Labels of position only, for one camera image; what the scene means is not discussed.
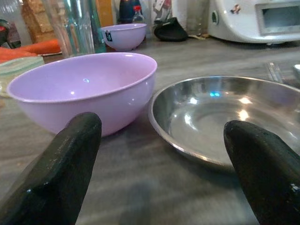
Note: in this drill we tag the brown cork board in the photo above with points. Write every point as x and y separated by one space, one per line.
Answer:
35 21

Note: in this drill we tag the clear plastic cutlery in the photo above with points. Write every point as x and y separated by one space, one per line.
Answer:
274 71

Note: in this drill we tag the small purple labelled bowl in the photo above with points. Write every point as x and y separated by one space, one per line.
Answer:
127 36

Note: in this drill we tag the small red capped bottle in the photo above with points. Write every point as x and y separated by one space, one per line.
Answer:
138 15

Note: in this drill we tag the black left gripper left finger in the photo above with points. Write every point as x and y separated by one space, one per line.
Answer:
63 168

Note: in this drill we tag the clear ribbed drinking glass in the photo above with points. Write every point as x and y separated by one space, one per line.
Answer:
70 25

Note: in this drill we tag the stainless steel plate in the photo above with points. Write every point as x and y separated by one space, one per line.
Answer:
211 122

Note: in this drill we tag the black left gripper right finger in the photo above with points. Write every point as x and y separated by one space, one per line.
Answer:
267 175

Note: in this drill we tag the orange carrot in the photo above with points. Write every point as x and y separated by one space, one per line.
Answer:
39 47

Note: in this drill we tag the green glass bottle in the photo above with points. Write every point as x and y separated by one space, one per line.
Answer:
98 32

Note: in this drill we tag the white kitchen appliance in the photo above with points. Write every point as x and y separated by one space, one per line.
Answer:
253 21

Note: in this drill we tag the black oven mitt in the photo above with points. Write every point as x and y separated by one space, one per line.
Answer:
170 31

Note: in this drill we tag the orange box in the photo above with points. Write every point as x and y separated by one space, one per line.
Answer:
105 11

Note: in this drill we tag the dark blue bottle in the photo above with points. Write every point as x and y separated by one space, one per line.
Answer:
129 10

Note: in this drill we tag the green striped folded cloth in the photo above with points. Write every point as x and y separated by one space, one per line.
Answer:
16 68

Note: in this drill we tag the large purple plastic bowl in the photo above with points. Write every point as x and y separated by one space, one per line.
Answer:
89 86

